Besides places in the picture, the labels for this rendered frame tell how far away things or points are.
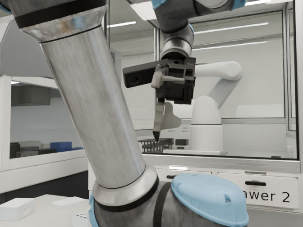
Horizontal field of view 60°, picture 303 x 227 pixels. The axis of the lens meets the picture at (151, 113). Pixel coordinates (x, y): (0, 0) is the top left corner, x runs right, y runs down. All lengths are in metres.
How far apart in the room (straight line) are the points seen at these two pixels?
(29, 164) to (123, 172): 1.18
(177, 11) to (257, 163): 0.70
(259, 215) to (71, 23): 1.02
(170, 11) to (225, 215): 0.47
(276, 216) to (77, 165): 1.24
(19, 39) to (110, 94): 1.22
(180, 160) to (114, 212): 0.76
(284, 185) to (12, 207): 1.03
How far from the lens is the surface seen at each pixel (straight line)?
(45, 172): 1.65
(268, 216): 1.18
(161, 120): 0.58
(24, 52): 1.56
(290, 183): 1.13
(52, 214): 1.22
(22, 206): 1.20
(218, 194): 0.41
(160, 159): 1.20
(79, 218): 1.03
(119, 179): 0.42
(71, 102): 0.37
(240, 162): 1.13
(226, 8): 0.65
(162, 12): 0.68
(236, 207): 0.42
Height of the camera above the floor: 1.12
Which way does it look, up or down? 3 degrees up
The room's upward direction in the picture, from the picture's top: straight up
